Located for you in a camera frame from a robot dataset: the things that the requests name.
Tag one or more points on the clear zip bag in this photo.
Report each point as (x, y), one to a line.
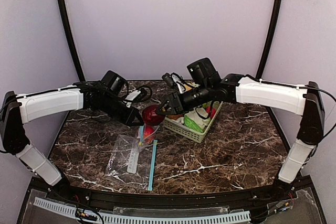
(138, 145)
(132, 163)

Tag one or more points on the light blue cable duct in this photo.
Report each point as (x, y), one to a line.
(136, 215)

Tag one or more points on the black frame post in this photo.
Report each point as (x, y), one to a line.
(269, 38)
(70, 39)

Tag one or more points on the black table edge rail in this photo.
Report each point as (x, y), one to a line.
(250, 199)

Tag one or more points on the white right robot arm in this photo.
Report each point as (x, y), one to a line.
(303, 100)

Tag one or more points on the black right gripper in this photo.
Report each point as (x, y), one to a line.
(175, 102)

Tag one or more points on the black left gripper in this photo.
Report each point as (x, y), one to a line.
(128, 115)

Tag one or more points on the white garlic toy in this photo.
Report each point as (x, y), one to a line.
(180, 120)

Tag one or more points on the black left frame post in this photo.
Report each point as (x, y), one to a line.
(70, 39)

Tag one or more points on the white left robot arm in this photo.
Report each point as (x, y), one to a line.
(23, 113)

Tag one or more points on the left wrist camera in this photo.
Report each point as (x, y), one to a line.
(140, 94)

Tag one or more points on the white green cabbage toy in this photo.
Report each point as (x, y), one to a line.
(193, 121)

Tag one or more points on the pale green perforated basket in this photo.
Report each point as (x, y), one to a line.
(189, 133)

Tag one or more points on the yellow peach toy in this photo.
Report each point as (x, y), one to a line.
(190, 86)

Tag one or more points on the dark red apple toy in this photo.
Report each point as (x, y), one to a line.
(150, 117)

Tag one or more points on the black right frame post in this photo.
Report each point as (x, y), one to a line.
(269, 38)

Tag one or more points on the brown potato toy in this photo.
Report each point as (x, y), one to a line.
(174, 117)

